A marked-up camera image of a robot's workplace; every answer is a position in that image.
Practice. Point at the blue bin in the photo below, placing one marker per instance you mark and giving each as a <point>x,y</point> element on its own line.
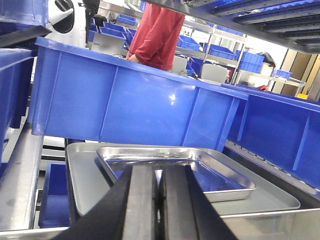
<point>284,130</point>
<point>54,210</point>
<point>86,95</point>

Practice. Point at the large silver tray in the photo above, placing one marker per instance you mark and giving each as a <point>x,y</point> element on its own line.
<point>90,182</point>

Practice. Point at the white robot head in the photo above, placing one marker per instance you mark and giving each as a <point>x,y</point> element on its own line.
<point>67,22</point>

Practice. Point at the upper right blue bin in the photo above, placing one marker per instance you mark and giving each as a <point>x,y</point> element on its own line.
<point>284,130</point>

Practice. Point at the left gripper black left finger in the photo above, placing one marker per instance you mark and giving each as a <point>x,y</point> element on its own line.
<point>128,211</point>

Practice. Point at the lower left blue bin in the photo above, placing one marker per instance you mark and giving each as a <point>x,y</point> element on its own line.
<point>54,210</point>

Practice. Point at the small silver tray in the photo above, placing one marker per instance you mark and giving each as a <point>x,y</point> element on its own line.
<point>218,181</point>

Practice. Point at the person in red sweater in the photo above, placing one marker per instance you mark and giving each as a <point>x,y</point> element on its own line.
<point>155,41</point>

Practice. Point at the upper left blue bin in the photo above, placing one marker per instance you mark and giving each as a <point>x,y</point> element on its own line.
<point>86,95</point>

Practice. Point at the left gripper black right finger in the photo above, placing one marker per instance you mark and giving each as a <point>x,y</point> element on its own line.
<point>185,211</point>

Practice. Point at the stainless steel shelf front rail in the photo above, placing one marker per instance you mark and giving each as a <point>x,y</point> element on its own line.
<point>275,225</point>

